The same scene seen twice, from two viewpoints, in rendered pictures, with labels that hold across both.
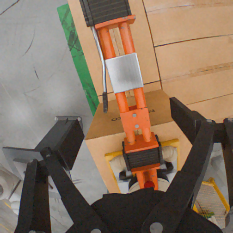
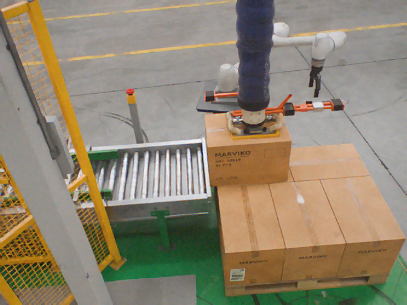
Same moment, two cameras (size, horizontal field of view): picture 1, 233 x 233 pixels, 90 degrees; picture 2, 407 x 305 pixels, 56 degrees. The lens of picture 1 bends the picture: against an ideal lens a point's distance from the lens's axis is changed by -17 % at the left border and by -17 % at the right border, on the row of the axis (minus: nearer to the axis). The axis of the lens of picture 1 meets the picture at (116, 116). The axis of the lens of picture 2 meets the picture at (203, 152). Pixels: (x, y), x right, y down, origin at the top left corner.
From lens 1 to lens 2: 2.78 m
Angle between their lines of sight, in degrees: 47
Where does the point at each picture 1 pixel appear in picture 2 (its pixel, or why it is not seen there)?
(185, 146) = (273, 139)
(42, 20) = not seen: hidden behind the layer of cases
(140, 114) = (305, 106)
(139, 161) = (286, 106)
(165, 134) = (282, 132)
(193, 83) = (292, 202)
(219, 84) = (292, 224)
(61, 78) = not seen: hidden behind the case
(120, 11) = (334, 103)
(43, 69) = not seen: hidden behind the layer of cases
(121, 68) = (319, 104)
